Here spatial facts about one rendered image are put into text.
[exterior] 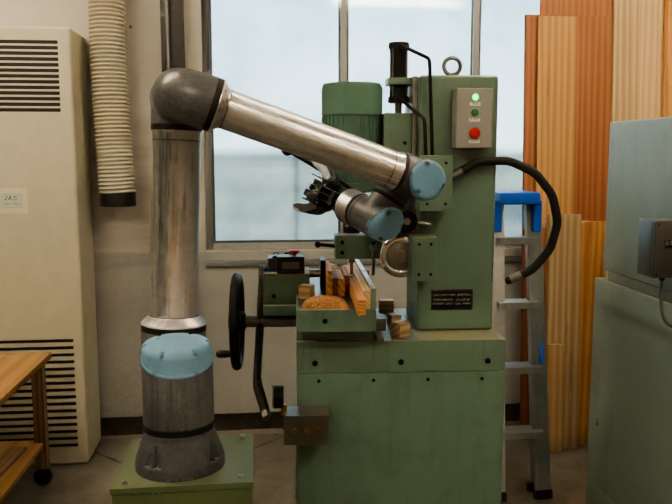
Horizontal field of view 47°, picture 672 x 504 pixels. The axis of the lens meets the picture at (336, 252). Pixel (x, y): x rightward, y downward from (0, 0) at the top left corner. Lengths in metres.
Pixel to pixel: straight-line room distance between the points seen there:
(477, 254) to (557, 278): 1.31
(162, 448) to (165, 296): 0.34
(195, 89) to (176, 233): 0.34
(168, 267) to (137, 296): 1.85
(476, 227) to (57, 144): 1.80
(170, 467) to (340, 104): 1.09
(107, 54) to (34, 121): 0.41
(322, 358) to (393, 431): 0.29
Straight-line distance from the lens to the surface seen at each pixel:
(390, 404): 2.18
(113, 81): 3.41
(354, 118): 2.19
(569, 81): 3.68
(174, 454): 1.67
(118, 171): 3.39
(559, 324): 3.55
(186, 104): 1.65
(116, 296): 3.64
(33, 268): 3.39
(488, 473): 2.30
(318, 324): 2.04
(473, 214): 2.22
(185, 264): 1.79
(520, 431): 3.08
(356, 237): 2.26
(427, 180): 1.75
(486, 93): 2.17
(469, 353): 2.17
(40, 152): 3.34
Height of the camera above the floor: 1.31
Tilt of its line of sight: 7 degrees down
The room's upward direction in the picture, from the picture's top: straight up
